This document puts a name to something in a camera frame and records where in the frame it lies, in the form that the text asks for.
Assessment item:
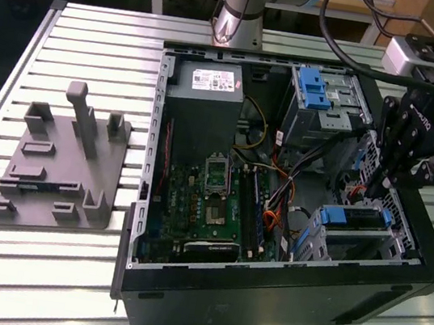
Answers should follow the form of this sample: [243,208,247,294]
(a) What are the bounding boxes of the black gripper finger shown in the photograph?
[365,95,412,203]
[384,153,434,196]

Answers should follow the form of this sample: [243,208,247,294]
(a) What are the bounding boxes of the orange disk data wire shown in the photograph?
[259,171,369,250]

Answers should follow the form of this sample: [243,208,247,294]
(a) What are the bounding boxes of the black disk power wire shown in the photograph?
[279,124,353,191]

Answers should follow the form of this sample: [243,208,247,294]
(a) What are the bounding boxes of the metal disk bay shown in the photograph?
[292,199,428,280]

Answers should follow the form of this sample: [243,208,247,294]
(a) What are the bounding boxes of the black RAM slot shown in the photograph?
[227,164,263,259]

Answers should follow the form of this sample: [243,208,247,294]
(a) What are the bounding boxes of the metal drive cage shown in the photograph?
[278,61,381,163]

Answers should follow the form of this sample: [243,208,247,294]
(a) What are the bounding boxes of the blue drive cage latch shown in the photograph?
[294,66,336,113]

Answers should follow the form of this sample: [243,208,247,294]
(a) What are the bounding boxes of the metal CPU socket cover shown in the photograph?
[199,150,238,202]

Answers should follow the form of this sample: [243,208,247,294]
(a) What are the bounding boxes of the CPU socket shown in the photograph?
[201,197,232,230]

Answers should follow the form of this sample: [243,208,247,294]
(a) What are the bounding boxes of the grey power supply unit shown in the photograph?
[155,55,251,174]

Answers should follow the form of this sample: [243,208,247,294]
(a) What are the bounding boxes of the black open PC case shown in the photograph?
[104,32,434,325]

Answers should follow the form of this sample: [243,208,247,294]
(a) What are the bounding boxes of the black graphics card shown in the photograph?
[180,234,242,265]

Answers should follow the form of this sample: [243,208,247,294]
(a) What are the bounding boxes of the green motherboard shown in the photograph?
[141,137,296,279]

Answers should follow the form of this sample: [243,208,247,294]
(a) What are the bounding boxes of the grey plastic parts rack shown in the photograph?
[0,70,138,245]

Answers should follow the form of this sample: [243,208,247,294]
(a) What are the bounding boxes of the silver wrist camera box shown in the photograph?
[379,32,424,82]

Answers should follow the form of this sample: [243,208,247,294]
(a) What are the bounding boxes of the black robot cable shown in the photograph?
[310,0,434,92]

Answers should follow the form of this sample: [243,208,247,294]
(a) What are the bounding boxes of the yellow power wires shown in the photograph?
[233,95,273,154]

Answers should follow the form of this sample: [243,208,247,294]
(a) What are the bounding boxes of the red thin wire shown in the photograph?
[156,120,178,200]

